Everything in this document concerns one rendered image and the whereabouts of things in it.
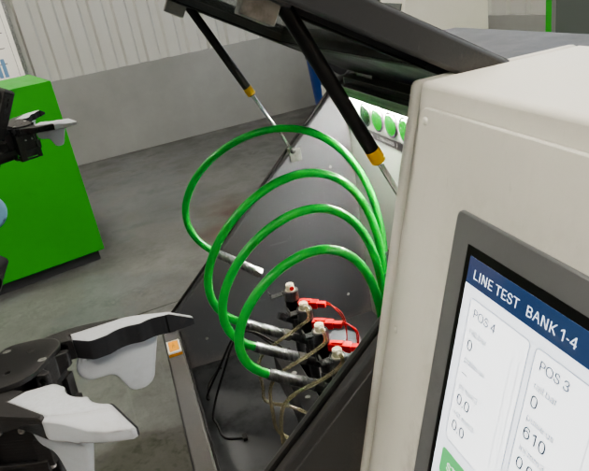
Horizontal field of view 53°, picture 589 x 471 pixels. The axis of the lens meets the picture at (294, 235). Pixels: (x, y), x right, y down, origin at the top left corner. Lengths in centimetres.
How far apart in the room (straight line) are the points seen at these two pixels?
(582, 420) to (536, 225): 15
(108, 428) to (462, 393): 37
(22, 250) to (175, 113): 373
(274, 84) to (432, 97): 737
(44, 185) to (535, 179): 398
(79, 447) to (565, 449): 36
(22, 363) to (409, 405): 45
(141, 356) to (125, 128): 711
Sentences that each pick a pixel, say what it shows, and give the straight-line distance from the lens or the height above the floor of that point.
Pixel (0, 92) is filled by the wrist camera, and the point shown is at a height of 154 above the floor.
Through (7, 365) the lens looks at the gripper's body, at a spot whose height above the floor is 147.
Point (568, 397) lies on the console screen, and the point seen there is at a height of 135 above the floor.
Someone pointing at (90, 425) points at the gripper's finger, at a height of 147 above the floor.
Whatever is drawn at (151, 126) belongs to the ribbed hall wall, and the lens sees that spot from 762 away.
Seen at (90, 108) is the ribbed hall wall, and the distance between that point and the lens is 749.
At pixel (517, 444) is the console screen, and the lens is 57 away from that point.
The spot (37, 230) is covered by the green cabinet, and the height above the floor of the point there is 37.
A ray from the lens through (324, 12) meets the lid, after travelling 64.
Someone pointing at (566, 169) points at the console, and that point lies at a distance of 50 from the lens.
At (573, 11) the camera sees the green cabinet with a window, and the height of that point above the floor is 124.
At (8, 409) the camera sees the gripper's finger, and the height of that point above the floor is 147.
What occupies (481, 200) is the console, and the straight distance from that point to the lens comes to 58.
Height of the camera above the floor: 168
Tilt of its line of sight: 24 degrees down
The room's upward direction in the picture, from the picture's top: 10 degrees counter-clockwise
